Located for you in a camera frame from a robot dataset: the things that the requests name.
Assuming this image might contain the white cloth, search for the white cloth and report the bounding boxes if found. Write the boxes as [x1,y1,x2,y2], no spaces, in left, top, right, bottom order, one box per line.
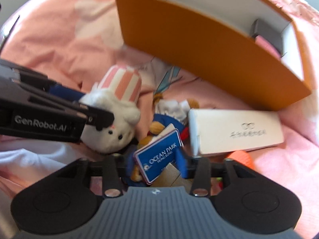
[0,142,84,181]

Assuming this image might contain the orange cardboard box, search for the orange cardboard box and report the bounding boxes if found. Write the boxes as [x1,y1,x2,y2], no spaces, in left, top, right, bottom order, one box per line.
[115,0,312,112]

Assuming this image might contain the orange knitted item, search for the orange knitted item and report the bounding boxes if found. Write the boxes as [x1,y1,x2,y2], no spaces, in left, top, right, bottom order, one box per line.
[225,151,255,170]

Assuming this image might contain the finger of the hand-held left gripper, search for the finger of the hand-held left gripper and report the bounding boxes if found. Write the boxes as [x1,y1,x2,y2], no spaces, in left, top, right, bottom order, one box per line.
[0,60,86,102]
[11,95,114,130]

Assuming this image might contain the blue printed card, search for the blue printed card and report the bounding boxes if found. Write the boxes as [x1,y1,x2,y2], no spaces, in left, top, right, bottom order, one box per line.
[133,123,185,185]

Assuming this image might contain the beige box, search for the beige box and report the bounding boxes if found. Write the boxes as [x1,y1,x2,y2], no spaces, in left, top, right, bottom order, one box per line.
[159,163,193,188]

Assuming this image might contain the pink fabric pouch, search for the pink fabric pouch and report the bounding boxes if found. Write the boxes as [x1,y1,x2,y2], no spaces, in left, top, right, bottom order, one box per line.
[254,35,281,60]

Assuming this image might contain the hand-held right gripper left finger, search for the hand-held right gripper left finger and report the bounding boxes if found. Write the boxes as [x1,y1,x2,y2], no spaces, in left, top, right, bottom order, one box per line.
[57,154,136,198]

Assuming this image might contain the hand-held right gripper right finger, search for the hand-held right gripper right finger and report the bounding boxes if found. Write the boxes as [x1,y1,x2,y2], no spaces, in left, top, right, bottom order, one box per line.
[175,150,256,198]

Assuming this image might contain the white glasses box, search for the white glasses box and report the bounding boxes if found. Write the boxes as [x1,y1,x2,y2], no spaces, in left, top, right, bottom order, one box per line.
[187,108,285,156]

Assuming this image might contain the orange plush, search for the orange plush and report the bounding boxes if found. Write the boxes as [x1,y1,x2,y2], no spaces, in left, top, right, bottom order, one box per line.
[131,93,200,183]

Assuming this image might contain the pink printed blanket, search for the pink printed blanket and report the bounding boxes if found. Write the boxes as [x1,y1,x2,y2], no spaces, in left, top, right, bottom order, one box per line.
[0,0,319,239]

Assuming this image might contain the white plush with striped hat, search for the white plush with striped hat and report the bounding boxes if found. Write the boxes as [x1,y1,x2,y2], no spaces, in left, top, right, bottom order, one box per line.
[78,65,142,155]

